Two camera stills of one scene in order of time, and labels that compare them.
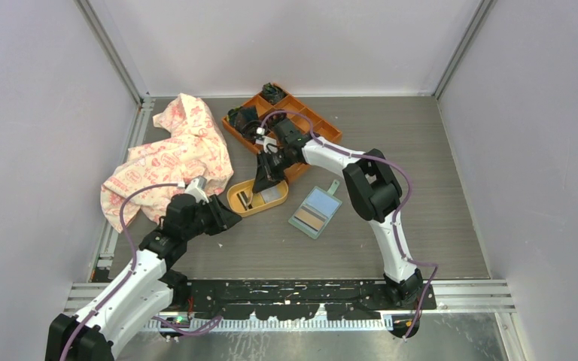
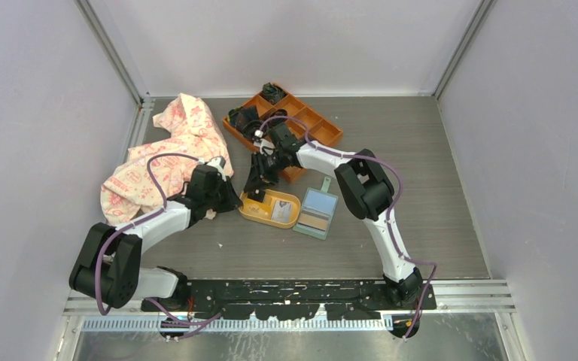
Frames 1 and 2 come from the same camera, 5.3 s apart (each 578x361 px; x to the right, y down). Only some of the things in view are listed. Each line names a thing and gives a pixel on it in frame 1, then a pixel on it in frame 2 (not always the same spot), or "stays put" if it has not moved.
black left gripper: [221, 216] -> [232, 201]
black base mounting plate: [299, 299] stays put
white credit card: [271, 194] -> [281, 211]
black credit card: [244, 201] -> [256, 196]
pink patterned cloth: [190, 145] stays put
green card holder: [317, 209] stays put
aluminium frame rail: [452, 296] stays put
